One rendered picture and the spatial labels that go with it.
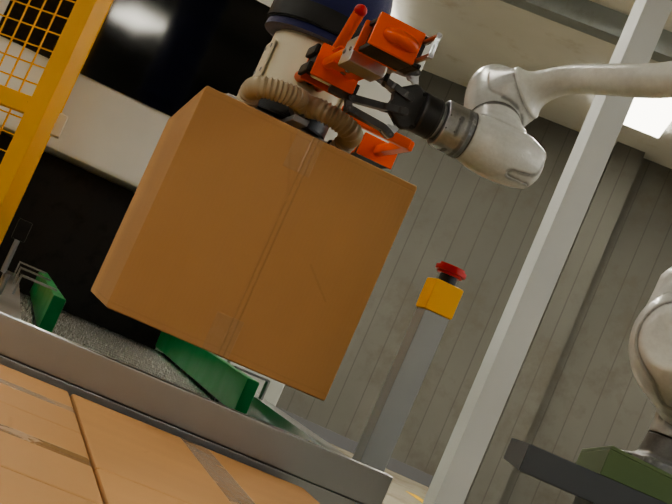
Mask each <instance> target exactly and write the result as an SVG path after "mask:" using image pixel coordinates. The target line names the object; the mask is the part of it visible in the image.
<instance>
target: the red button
mask: <svg viewBox="0 0 672 504"><path fill-rule="evenodd" d="M435 268H437V272H439V273H440V275H439V278H438V279H440V280H443V281H445V282H447V283H449V284H451V285H453V286H455V284H456V282H457V281H462V280H465V278H466V276H467V275H466V274H465V271H464V270H462V269H460V268H458V267H456V266H454V265H452V264H449V263H446V262H443V261H441V262H440V263H437V264H436V267H435Z"/></svg>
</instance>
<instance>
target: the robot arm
mask: <svg viewBox="0 0 672 504"><path fill-rule="evenodd" d="M394 73H396V74H398V75H400V76H403V77H406V79H407V81H410V82H411V84H412V85H408V86H403V87H401V86H400V85H399V84H397V83H395V82H394V81H392V80H391V79H390V78H389V80H388V82H387V84H386V86H385V87H384V88H386V89H387V90H388V91H389V92H390V93H391V98H390V100H389V102H388V103H385V102H381V101H377V100H374V99H370V98H366V97H363V96H359V95H353V94H349V93H347V92H345V91H343V90H341V89H339V88H337V87H335V86H333V85H331V84H329V83H327V82H325V81H323V80H321V79H319V78H317V77H315V76H313V75H310V76H311V77H312V78H314V79H316V80H318V81H320V82H322V83H324V84H326V85H328V86H329V88H328V90H327V91H328V92H329V93H331V94H333V95H335V96H337V97H339V98H341V99H342V100H343V101H344V107H343V111H344V112H345V113H347V114H349V115H351V116H353V117H354V118H356V119H358V120H360V121H362V122H363V123H365V124H367V125H369V126H371V127H372V128H374V129H376V130H378V131H379V132H380V133H381V135H382V136H383V137H384V138H385V139H389V138H392V137H393V136H394V134H395V133H396V132H397V131H398V130H407V131H409V132H411V133H413V134H415V135H417V136H419V137H421V138H423V139H427V143H428V145H429V146H431V147H433V148H436V149H437V150H439V151H441V152H443V153H445V154H447V155H448V156H450V157H453V158H455V159H456V160H458V161H459V162H461V163H462V164H463V165H464V166H465V167H466V168H467V169H469V170H471V171H472V172H474V173H476V174H478V175H480V176H482V177H484V178H486V179H488V180H490V181H493V182H495V183H498V184H501V185H504V186H508V187H513V188H519V189H525V188H527V187H529V186H530V185H532V184H533V183H534V182H535V181H536V180H537V179H538V178H539V176H540V174H541V172H542V170H543V167H544V164H545V160H546V153H545V151H544V150H543V148H542V147H541V146H540V145H539V143H538V142H537V141H536V140H535V139H534V138H533V137H531V136H530V135H528V134H527V132H526V129H525V128H524V127H525V126H526V125H528V124H529V123H530V122H531V121H533V120H534V119H536V118H538V115H539V112H540V110H541V108H542V107H543V106H544V105H545V104H546V103H548V102H549V101H551V100H553V99H556V98H558V97H561V96H565V95H570V94H591V95H606V96H620V97H635V98H672V61H667V62H659V63H617V64H570V65H562V66H556V67H552V68H547V69H543V70H538V71H526V70H524V69H522V68H520V67H515V68H509V67H507V66H504V65H501V64H490V65H486V66H484V67H482V68H480V69H479V70H478V71H477V72H476V73H475V74H474V75H473V76H472V78H471V79H470V81H469V83H468V85H467V88H466V92H465V98H464V106H462V105H460V104H458V103H456V102H454V101H452V100H449V101H447V102H444V101H443V100H441V99H439V98H437V97H435V96H433V95H431V94H429V93H427V92H425V91H424V90H423V89H422V87H421V86H420V85H419V75H420V74H421V71H420V70H417V71H415V72H412V73H409V74H406V75H404V74H403V73H400V72H398V71H396V72H394ZM353 103H354V104H357V105H361V106H365V107H368V108H372V109H376V110H379V111H381V112H385V113H388V115H389V117H390V118H391V120H392V122H393V124H394V126H392V125H390V124H387V125H386V124H385V123H383V122H381V121H379V120H378V119H376V118H374V117H372V116H371V115H369V114H367V113H365V112H363V111H362V110H360V109H358V108H356V107H354V106H353V105H352V104H353ZM629 360H630V365H631V369H632V372H633V374H634V376H635V379H636V381H637V382H638V384H639V386H640V388H641V389H642V391H643V392H644V393H645V395H646V396H647V397H648V399H649V400H650V401H651V402H652V403H653V404H654V405H655V406H656V412H655V415H654V418H653V421H652V423H651V426H650V428H649V430H648V432H647V434H646V436H645V437H644V439H643V441H642V443H641V444H640V446H639V448H638V449H637V450H635V451H626V450H623V451H625V452H628V453H630V454H632V455H633V456H635V457H637V458H639V459H641V460H643V461H645V462H647V463H649V464H651V465H653V466H655V467H657V468H659V469H661V470H663V471H665V472H667V473H669V474H671V475H672V267H671V268H669V269H668V270H666V271H665V272H664V273H662V274H661V276H660V278H659V280H658V282H657V284H656V287H655V289H654V291H653V293H652V295H651V297H650V299H649V301H648V303H647V305H646V306H645V307H644V309H643V310H642V311H641V312H640V314H639V315H638V317H637V318H636V320H635V322H634V325H633V327H632V330H631V334H630V338H629Z"/></svg>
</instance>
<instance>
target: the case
mask: <svg viewBox="0 0 672 504"><path fill-rule="evenodd" d="M416 189H417V187H416V186H415V185H413V184H411V183H409V182H407V181H405V180H403V179H401V178H399V177H396V176H394V175H392V174H390V173H388V172H386V171H384V170H382V169H380V168H378V167H376V166H374V165H372V164H369V163H367V162H365V161H363V160H361V159H359V158H357V157H355V156H353V155H351V154H349V153H347V152H345V151H342V150H340V149H338V148H336V147H334V146H332V145H330V144H328V143H326V142H324V141H322V140H320V139H318V138H315V137H313V136H311V135H309V134H307V133H305V132H303V131H301V130H299V129H297V128H295V127H293V126H291V125H288V124H286V123H284V122H282V121H280V120H278V119H276V118H274V117H272V116H270V115H268V114H266V113H264V112H261V111H259V110H257V109H255V108H253V107H251V106H249V105H247V104H245V103H243V102H241V101H239V100H237V99H234V98H232V97H230V96H228V95H226V94H224V93H222V92H220V91H218V90H216V89H214V88H212V87H210V86H206V87H204V88H203V89H202V90H201V91H200V92H199V93H198V94H197V95H195V96H194V97H193V98H192V99H191V100H190V101H189V102H187V103H186V104H185V105H184V106H183V107H182V108H181V109H180V110H178V111H177V112H176V113H175V114H174V115H173V116H172V117H171V118H169V119H168V121H167V123H166V126H165V128H164V130H163V132H162V134H161V137H160V139H159V141H158V143H157V145H156V148H155V150H154V152H153V154H152V156H151V159H150V161H149V163H148V165H147V167H146V170H145V172H144V174H143V176H142V178H141V181H140V183H139V185H138V187H137V189H136V191H135V194H134V196H133V198H132V200H131V202H130V205H129V207H128V209H127V211H126V213H125V216H124V218H123V220H122V222H121V224H120V227H119V229H118V231H117V233H116V235H115V238H114V240H113V242H112V244H111V246H110V249H109V251H108V253H107V255H106V257H105V260H104V262H103V264H102V266H101V268H100V271H99V273H98V275H97V277H96V279H95V282H94V284H93V286H92V288H91V292H92V293H93V294H94V295H95V296H96V297H97V298H98V299H99V300H100V301H101V302H102V303H103V304H104V305H105V306H106V307H107V308H108V309H111V310H113V311H115V312H118V313H120V314H122V315H125V316H127V317H129V318H132V319H134V320H136V321H139V322H141V323H143V324H146V325H148V326H150V327H153V328H155V329H157V330H160V331H162V332H164V333H167V334H169V335H171V336H173V337H176V338H178V339H180V340H183V341H185V342H187V343H190V344H192V345H194V346H197V347H199V348H201V349H204V350H206V351H208V352H211V353H213V354H215V355H218V356H220V357H222V358H225V359H227V360H229V361H232V362H234V363H236V364H238V365H241V366H243V367H245V368H248V369H250V370H252V371H255V372H257V373H259V374H262V375H264V376H266V377H269V378H271V379H273V380H276V381H278V382H280V383H283V384H285V385H287V386H290V387H292V388H294V389H297V390H299V391H301V392H303V393H306V394H308V395H310V396H313V397H315V398H317V399H320V400H322V401H324V400H325V399H326V397H327V394H328V392H329V390H330V387H331V385H332V383H333V380H334V378H335V376H336V374H337V371H338V369H339V367H340V364H341V362H342V360H343V357H344V355H345V353H346V351H347V348H348V346H349V344H350V341H351V339H352V337H353V334H354V332H355V330H356V328H357V325H358V323H359V321H360V318H361V316H362V314H363V311H364V309H365V307H366V305H367V302H368V300H369V298H370V295H371V293H372V291H373V288H374V286H375V284H376V282H377V279H378V277H379V275H380V272H381V270H382V268H383V265H384V263H385V261H386V258H387V256H388V254H389V252H390V249H391V247H392V245H393V242H394V240H395V238H396V235H397V233H398V231H399V229H400V226H401V224H402V222H403V219H404V217H405V215H406V212H407V210H408V208H409V206H410V203H411V201H412V199H413V196H414V194H415V192H416Z"/></svg>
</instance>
